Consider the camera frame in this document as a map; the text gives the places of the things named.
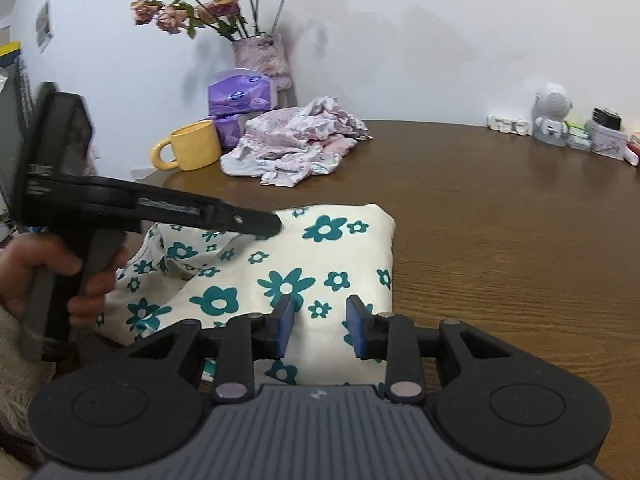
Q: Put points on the white power strip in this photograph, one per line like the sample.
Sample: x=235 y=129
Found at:
x=510 y=125

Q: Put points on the purple tissue pack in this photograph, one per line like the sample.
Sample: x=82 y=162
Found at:
x=230 y=130
x=240 y=92

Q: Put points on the dark metal rack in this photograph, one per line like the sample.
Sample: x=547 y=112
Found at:
x=10 y=125

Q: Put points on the person's left hand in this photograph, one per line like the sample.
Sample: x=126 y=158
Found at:
x=35 y=260

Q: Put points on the grey tin box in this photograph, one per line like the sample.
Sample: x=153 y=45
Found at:
x=607 y=142

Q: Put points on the white tube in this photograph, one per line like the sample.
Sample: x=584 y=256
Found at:
x=631 y=156

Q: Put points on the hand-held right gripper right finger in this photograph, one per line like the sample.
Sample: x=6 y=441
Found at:
x=356 y=330

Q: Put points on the pink floral garment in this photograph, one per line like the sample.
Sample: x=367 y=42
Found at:
x=285 y=140

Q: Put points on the cream green-flowered garment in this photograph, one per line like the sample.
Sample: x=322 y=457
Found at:
x=325 y=260

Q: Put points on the stack of small white-green boxes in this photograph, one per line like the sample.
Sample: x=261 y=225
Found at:
x=580 y=140

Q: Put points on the pink mottled vase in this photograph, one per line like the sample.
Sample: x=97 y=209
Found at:
x=260 y=55

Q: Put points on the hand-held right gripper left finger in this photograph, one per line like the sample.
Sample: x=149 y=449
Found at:
x=285 y=327

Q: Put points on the person's left forearm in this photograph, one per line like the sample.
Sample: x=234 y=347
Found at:
x=20 y=370

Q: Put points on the yellow mug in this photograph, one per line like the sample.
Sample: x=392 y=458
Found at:
x=195 y=147

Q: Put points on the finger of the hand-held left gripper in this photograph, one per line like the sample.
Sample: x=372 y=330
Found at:
x=225 y=215

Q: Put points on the black charger block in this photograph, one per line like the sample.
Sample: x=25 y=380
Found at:
x=606 y=117

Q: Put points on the white robot-shaped speaker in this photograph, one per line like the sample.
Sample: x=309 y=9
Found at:
x=552 y=102

